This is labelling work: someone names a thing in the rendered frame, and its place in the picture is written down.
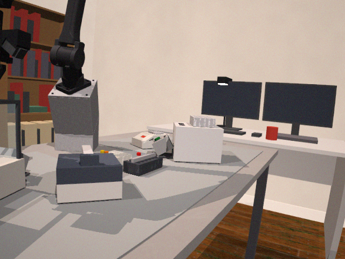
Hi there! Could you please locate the cream block with round holes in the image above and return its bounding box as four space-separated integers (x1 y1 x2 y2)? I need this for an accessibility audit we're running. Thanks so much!
132 131 166 149

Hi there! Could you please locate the grey flat mat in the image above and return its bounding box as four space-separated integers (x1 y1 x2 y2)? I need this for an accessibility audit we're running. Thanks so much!
0 145 263 259

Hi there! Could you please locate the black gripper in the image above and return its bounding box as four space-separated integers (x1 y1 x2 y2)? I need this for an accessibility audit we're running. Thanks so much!
0 55 13 79

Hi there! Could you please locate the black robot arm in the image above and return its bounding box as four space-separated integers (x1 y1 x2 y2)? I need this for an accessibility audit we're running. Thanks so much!
0 0 91 95

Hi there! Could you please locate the white tube rack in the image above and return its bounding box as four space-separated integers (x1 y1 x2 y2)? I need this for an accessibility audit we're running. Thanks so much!
109 150 132 165

